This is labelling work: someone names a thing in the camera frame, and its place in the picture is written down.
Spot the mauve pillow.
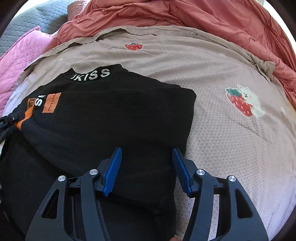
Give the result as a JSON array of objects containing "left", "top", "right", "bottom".
[{"left": 67, "top": 0, "right": 88, "bottom": 24}]

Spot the pink quilted blanket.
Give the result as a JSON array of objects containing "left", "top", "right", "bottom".
[{"left": 0, "top": 26, "right": 58, "bottom": 114}]

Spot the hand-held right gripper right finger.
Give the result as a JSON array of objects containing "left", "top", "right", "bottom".
[{"left": 172, "top": 148, "right": 269, "bottom": 241}]

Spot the beige strawberry printed blanket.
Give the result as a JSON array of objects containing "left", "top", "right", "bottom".
[{"left": 5, "top": 25, "right": 296, "bottom": 241}]

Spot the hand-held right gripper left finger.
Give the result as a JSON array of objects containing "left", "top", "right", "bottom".
[{"left": 25, "top": 147, "right": 122, "bottom": 241}]

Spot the salmon red duvet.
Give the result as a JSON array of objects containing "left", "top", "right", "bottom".
[{"left": 57, "top": 0, "right": 296, "bottom": 107}]

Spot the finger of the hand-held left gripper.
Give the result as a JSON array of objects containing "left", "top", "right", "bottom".
[{"left": 0, "top": 111, "right": 26, "bottom": 130}]

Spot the black sweater with orange patches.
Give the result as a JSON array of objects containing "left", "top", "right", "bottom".
[{"left": 0, "top": 64, "right": 197, "bottom": 241}]

